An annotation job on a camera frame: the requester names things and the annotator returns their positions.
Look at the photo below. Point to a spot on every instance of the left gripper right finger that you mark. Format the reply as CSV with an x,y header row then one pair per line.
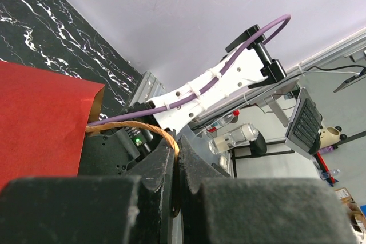
x,y
220,209

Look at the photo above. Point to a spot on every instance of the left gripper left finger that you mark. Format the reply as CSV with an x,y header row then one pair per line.
x,y
113,199

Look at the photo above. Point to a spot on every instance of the red paper bag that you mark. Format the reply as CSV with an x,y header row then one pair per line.
x,y
44,135

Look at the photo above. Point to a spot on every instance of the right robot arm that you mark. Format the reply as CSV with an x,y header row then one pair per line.
x,y
217,84

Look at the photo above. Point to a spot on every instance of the clear plastic bottle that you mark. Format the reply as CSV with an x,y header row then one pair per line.
x,y
238,136

